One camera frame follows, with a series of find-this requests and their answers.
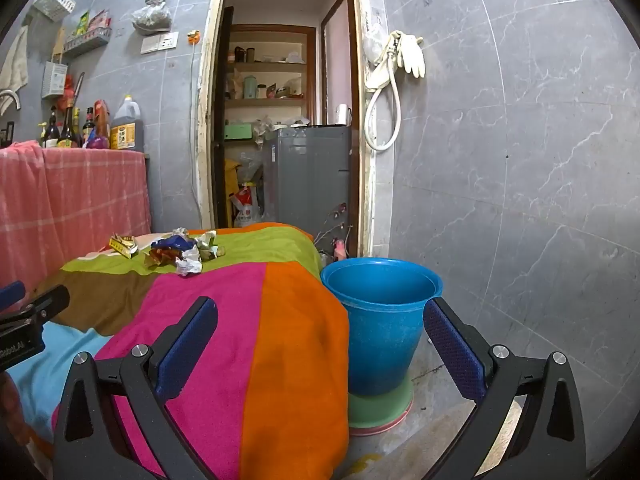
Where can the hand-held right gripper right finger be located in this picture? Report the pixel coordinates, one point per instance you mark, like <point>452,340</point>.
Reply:
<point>455,350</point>

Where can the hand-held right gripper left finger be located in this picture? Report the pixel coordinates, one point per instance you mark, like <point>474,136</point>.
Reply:
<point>185,345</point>

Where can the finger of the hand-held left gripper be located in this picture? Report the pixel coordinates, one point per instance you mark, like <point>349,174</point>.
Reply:
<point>11,294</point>
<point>50,302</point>

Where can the blue plastic bucket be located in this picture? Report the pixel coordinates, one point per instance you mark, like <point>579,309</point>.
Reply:
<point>380,340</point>

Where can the brown wrapper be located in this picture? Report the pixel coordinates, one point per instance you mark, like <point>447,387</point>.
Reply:
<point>157,258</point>

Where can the yellow wrapper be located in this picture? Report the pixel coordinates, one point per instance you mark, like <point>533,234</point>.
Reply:
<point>122,246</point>

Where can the green and white wrapper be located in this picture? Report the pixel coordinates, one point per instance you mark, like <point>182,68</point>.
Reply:
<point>210,245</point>

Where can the blue wrapper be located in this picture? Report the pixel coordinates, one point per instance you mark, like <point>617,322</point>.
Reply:
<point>172,242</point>

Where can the pink plaid cloth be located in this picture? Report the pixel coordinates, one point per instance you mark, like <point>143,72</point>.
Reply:
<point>75,200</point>

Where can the pink plastic basin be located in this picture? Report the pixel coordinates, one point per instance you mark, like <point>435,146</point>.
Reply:
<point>380,430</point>

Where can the colourful striped blanket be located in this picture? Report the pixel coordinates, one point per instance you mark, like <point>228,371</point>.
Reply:
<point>295,360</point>

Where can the red and white bag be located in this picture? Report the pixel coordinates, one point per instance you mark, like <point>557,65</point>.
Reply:
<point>246,210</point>

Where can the pink bottle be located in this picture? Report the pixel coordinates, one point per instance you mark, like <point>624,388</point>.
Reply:
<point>340,249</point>

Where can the metal pot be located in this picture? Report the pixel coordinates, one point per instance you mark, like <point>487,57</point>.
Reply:
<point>325,259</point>

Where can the small black box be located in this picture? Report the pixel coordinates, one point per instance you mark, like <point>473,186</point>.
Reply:
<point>7,135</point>

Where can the dark glass bottle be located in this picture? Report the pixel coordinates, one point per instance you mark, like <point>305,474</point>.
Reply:
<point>50,135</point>

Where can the purple plastic bag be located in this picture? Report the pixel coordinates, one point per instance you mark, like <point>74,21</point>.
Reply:
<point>98,142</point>

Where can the yellow bag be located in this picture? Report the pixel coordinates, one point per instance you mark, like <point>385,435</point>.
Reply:
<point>231,175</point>

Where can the dark wooden door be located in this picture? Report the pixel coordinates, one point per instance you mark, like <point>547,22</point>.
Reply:
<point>220,170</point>

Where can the large oil jug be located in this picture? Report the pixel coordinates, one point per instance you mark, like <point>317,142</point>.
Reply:
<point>126,130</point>

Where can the metal faucet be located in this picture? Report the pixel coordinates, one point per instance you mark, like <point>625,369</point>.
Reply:
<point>12,97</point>

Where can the grey washing machine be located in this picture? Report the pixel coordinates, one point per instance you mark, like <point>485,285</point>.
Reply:
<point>310,185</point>

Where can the red hanging bag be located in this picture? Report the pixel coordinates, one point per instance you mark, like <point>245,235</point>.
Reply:
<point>66,91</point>

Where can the green box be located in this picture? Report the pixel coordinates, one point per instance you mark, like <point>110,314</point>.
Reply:
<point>237,132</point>

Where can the white hanging towel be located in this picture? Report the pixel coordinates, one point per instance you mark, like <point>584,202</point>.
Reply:
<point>14,65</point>

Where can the wooden cutting board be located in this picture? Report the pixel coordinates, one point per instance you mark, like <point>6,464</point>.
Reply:
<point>58,47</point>

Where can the white paper roll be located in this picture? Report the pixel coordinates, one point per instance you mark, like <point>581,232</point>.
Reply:
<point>343,115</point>

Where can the green canister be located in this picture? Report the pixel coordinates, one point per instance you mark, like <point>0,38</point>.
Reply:
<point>250,88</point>

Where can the row of seasoning packets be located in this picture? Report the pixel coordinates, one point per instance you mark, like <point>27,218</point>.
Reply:
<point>92,22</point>

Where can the wooden shelf unit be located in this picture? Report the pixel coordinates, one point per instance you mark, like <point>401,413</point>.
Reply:
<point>270,66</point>

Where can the white rubber gloves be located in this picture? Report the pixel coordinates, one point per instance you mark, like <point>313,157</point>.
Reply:
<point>412,55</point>

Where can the clear bag of dried goods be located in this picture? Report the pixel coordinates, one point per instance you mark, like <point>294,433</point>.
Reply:
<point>152,17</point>

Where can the clear hanging plastic bag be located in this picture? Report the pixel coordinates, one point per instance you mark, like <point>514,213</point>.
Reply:
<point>371,45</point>

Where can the white rectangular wall basket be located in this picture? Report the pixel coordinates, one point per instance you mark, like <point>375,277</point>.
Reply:
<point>52,80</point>

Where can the wooden door frame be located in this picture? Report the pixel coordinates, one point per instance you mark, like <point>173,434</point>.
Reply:
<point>204,110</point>

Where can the grey wall shelf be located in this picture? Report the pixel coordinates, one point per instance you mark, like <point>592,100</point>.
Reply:
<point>87,44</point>

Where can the white wall socket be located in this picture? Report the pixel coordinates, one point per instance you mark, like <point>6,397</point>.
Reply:
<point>160,43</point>

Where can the white slotted wall basket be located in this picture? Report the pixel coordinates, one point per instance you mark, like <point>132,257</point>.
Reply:
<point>52,6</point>

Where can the orange wall hook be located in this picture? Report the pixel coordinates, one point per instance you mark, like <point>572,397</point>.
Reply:
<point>194,37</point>

